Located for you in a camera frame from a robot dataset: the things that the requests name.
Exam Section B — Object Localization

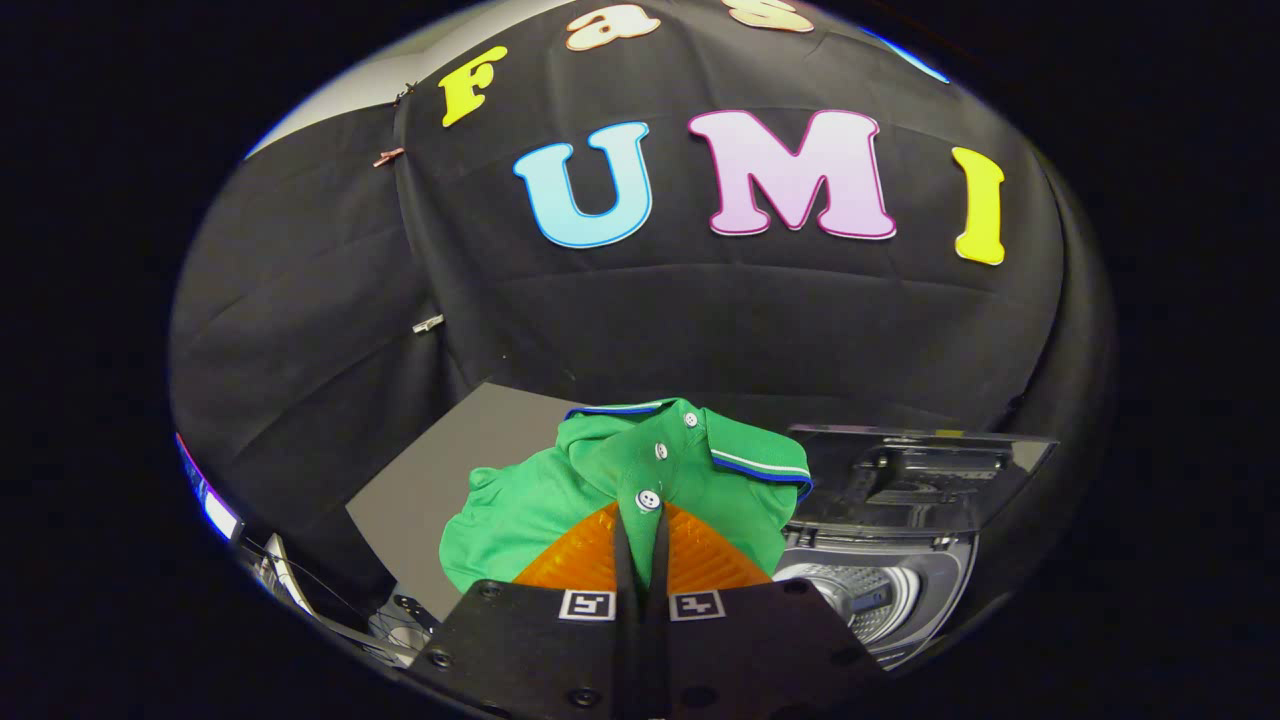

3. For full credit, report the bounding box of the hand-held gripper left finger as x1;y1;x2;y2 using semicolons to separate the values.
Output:
405;503;642;720

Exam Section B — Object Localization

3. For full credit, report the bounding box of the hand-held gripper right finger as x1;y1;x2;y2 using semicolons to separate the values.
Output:
640;503;891;720

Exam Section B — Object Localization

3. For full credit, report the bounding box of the green polo shirt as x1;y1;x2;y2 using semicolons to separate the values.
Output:
439;397;814;597

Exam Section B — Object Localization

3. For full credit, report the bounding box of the grey washing machine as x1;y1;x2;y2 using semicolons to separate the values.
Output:
770;425;1059;673

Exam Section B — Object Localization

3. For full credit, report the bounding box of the white device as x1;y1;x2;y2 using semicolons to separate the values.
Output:
258;533;306;613

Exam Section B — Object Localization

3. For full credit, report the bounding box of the black backdrop cloth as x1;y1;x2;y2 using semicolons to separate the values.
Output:
168;0;1119;641

